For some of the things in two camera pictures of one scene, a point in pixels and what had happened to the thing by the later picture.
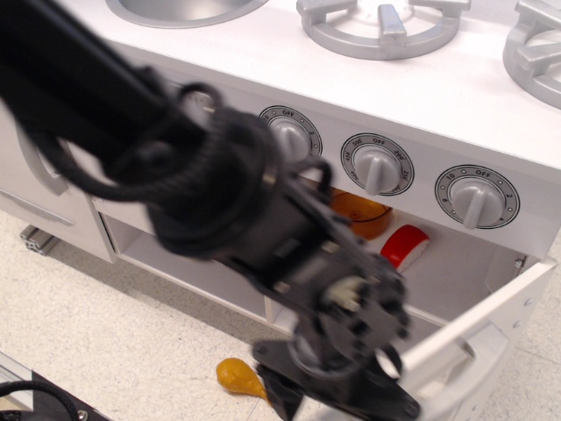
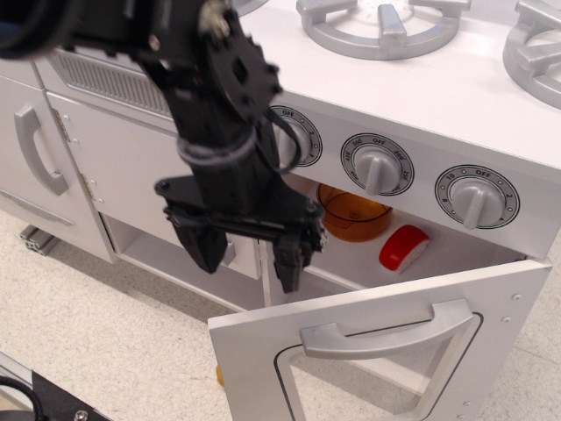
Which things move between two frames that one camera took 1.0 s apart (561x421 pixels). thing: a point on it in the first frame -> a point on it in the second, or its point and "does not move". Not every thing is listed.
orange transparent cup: (367, 217) does not move
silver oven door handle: (443, 396) -> (448, 319)
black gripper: (363, 384) -> (235, 187)
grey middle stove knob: (379, 169) does not move
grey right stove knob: (478, 196) does not move
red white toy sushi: (405, 246) does not move
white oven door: (456, 374) -> (248, 346)
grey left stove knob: (294, 133) does not move
